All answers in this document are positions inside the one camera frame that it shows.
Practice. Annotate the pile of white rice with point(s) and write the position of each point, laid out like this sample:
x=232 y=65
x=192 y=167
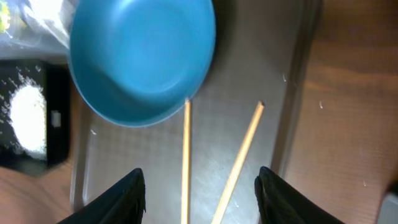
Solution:
x=28 y=115

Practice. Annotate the black plastic tray bin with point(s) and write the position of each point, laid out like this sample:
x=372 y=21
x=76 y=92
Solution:
x=55 y=81

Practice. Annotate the clear plastic waste bin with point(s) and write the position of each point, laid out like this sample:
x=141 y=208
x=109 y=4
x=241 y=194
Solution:
x=39 y=29

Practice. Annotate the wooden chopstick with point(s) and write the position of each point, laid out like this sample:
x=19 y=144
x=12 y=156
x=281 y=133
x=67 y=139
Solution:
x=185 y=201
x=238 y=165

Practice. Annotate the dark brown serving tray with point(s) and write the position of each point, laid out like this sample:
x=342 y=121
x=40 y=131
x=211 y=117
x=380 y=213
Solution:
x=261 y=50

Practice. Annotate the yellow green snack wrapper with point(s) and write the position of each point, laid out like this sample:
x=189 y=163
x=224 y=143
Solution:
x=5 y=17

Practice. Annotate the dark blue plate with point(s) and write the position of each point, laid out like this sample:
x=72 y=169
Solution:
x=135 y=62

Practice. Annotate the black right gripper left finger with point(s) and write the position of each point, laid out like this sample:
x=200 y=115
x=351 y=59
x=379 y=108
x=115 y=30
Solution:
x=124 y=202

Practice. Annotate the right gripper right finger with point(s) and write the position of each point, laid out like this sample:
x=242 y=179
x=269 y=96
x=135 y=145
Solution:
x=279 y=202

